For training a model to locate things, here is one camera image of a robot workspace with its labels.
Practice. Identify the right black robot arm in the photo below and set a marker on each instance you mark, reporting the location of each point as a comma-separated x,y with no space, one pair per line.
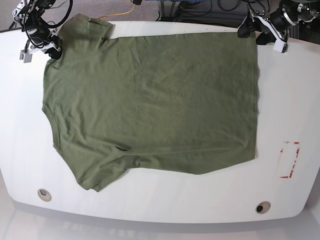
28,14

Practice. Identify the left table cable grommet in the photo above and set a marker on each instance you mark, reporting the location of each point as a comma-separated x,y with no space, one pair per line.
44,195

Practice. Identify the green t-shirt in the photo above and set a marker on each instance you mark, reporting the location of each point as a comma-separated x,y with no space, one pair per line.
183,102

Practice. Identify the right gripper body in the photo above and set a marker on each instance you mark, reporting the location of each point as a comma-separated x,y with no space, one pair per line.
38,42

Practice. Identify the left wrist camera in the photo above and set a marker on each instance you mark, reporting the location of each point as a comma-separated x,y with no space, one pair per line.
284,49

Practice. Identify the right table cable grommet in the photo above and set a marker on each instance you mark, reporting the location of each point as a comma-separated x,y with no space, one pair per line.
263,207

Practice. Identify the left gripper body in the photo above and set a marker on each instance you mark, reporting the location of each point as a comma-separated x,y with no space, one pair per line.
277,23

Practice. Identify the table cable grommet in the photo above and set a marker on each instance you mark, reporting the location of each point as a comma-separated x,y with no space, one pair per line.
263,207
44,195

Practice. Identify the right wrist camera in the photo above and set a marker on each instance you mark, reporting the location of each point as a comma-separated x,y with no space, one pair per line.
26,57

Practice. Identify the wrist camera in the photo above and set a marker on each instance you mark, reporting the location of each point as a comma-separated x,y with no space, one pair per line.
284,49
26,57

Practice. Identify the red tape rectangle marking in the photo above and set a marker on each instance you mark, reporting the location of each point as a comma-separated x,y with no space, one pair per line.
287,159

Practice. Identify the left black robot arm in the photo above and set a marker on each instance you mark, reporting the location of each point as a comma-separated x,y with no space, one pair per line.
299,10

